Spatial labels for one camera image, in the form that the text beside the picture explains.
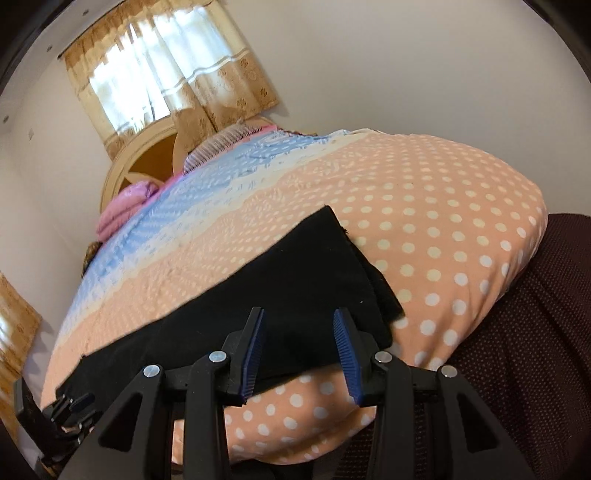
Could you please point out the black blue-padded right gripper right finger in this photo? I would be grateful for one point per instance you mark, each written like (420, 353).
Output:
(429, 424)

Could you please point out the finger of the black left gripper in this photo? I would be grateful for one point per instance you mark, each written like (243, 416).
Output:
(64, 407)

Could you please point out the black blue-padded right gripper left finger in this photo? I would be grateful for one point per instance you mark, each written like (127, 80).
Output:
(133, 439)

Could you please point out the black pants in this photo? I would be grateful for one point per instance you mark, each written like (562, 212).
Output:
(299, 283)

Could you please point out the beige side window curtain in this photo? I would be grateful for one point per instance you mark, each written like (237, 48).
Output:
(19, 325)

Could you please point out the dark maroon dotted garment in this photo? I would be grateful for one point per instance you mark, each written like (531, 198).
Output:
(529, 360)

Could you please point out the brown fuzzy item beside bed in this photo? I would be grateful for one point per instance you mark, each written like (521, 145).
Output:
(91, 252)

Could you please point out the peach blue patterned bedspread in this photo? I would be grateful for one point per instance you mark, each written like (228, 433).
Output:
(417, 236)

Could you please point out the folded pink blanket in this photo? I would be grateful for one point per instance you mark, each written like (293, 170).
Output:
(122, 207)

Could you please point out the cream wooden headboard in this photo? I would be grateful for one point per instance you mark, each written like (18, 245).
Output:
(155, 154)

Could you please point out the plaid pillow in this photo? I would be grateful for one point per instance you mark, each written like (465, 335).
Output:
(217, 144)

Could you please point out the beige patterned window curtain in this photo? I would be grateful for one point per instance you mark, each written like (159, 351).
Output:
(182, 60)

